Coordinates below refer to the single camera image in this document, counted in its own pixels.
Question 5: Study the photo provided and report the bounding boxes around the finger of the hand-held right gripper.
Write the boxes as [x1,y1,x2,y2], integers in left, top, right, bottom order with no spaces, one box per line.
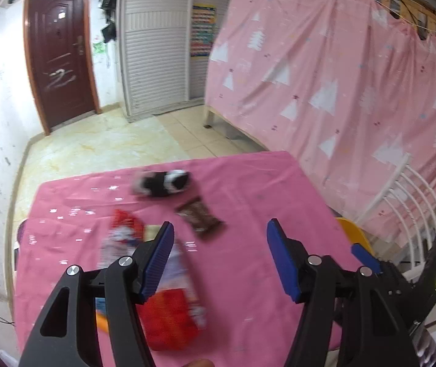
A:
[351,244,385,275]

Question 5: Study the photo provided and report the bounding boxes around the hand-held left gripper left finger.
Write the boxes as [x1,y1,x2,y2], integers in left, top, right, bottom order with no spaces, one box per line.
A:
[18,221,175,367]

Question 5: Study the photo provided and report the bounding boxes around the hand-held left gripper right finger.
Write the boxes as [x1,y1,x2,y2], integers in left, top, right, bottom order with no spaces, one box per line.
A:
[266,219,419,367]

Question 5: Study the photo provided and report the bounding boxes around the white printed snack packet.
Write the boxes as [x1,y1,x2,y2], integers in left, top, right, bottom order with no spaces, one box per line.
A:
[160,237,207,329]

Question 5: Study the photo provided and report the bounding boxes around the yellow plastic bin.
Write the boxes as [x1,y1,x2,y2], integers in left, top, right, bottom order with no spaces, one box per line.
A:
[334,217,375,264]

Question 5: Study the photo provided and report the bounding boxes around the red and white wrapper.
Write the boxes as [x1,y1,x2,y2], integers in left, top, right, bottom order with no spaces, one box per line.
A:
[101,209,147,268]

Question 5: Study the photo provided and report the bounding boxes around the brown snack packet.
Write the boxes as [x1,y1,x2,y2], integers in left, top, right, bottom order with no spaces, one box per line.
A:
[175,197,226,241]

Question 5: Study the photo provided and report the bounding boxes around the red packet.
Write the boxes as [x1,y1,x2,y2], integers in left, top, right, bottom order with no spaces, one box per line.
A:
[137,288,199,351]

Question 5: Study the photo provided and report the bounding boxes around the black and white wrapper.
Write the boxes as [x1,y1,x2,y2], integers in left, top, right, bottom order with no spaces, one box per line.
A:
[133,169,192,198]

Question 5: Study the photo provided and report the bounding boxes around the orange packet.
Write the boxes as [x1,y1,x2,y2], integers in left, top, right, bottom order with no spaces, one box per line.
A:
[95,297,109,333]

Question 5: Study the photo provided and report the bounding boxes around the pink tablecloth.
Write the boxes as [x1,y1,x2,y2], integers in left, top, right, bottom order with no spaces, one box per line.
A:
[13,151,371,367]

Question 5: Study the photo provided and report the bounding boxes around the white metal rack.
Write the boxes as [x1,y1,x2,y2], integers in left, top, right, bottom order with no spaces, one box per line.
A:
[357,153,436,276]

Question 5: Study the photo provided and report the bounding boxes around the pink tree-print bed curtain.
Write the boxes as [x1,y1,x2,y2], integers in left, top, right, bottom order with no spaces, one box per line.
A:
[204,0,436,253]

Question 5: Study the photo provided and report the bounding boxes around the white louvered wardrobe door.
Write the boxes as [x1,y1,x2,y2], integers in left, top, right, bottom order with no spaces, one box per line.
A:
[118,0,193,123]

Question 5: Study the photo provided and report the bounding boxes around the dark red door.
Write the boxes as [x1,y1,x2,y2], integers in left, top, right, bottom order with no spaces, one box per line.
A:
[23,0,101,135]

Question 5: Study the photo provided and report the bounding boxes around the colourful chart poster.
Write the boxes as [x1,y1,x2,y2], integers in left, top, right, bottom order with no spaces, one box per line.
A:
[190,4,217,59]

